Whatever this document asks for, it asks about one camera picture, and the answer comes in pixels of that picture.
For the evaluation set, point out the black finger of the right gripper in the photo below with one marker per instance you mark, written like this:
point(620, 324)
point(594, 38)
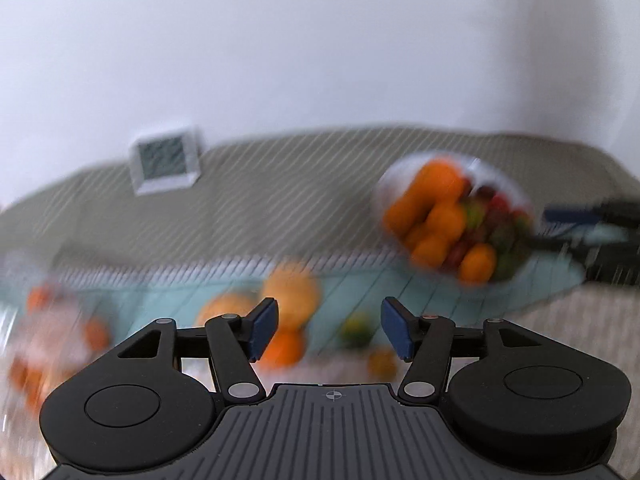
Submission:
point(611, 263)

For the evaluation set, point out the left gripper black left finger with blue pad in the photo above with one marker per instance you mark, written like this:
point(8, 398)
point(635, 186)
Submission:
point(157, 396)

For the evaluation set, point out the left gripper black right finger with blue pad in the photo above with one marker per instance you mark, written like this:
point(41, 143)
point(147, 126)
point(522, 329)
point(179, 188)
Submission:
point(509, 395)

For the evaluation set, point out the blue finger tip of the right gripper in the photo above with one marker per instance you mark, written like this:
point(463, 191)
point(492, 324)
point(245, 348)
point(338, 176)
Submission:
point(622, 213)

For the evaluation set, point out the clear plastic fruit bag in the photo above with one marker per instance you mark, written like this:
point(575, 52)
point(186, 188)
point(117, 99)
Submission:
point(48, 334)

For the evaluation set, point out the pale pomelo left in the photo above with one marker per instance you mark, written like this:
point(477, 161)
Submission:
point(239, 303)

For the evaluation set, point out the pale pomelo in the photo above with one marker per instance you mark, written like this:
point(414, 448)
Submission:
point(239, 303)
point(296, 291)

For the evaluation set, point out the orange front centre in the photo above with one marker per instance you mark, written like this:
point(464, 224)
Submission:
point(382, 364)

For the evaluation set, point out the orange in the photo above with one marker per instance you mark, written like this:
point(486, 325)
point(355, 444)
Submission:
point(286, 348)
point(382, 364)

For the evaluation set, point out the orange centre back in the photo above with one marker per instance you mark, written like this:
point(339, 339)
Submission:
point(286, 348)

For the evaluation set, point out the white oval fruit bowl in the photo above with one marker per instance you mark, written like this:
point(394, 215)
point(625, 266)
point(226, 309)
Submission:
point(456, 218)

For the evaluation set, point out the green lime back left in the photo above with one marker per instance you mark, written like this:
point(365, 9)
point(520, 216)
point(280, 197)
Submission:
point(357, 331)

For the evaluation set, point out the pale pomelo right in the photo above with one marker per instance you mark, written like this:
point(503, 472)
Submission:
point(296, 291)

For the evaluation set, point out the teal beige patterned cloth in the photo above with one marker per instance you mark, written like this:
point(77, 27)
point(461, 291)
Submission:
point(128, 296)

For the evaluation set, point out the white digital clock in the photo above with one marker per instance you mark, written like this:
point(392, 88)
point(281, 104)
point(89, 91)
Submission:
point(165, 161)

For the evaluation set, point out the grey quilted blanket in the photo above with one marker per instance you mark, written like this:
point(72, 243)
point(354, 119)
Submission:
point(305, 196)

